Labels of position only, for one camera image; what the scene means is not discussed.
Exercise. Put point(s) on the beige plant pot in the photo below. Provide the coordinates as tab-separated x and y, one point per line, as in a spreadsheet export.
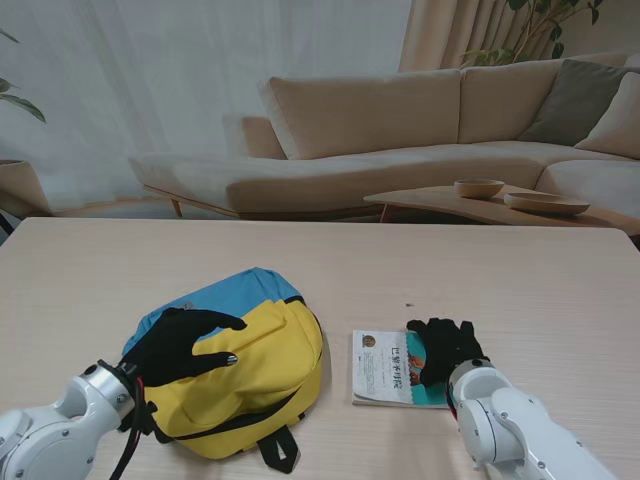
20	190

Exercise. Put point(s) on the wide shallow wooden bowl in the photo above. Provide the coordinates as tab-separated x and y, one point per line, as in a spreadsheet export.
545	204

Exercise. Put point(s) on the grey sofa cushion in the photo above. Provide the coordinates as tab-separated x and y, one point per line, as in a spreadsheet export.
570	105

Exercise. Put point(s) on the white sheer curtain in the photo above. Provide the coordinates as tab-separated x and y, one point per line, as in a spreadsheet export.
175	75

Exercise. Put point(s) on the green plant with long leaves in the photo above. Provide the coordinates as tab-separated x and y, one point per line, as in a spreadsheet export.
22	105

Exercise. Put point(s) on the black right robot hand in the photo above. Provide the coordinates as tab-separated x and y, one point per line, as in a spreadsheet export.
450	345

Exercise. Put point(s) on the beige corner sofa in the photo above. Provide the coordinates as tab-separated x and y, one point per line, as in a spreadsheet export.
380	165

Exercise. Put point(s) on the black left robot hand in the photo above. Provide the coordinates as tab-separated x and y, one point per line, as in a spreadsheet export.
170	350

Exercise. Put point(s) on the cream sofa cushion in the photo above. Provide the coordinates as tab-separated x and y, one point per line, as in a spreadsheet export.
615	125

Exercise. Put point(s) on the blue and yellow school bag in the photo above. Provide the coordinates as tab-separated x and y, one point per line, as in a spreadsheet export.
265	365

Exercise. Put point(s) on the small deep wooden bowl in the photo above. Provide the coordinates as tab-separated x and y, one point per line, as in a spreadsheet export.
479	189

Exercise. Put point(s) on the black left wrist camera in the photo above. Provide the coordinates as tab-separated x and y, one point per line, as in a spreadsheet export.
149	420

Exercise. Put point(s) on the wooden coffee table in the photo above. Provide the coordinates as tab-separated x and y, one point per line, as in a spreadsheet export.
450	205

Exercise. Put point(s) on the tall green leafy plant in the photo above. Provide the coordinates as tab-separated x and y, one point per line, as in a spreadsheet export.
542	30

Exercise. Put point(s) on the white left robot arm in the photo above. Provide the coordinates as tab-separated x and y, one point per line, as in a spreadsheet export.
65	430

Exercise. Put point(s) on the teal and white cover book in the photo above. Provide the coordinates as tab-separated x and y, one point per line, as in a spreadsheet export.
380	370

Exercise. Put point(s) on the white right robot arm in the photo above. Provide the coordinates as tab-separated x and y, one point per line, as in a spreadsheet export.
510	420

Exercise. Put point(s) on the beige curtain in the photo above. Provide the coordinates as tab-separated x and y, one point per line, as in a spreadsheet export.
450	35

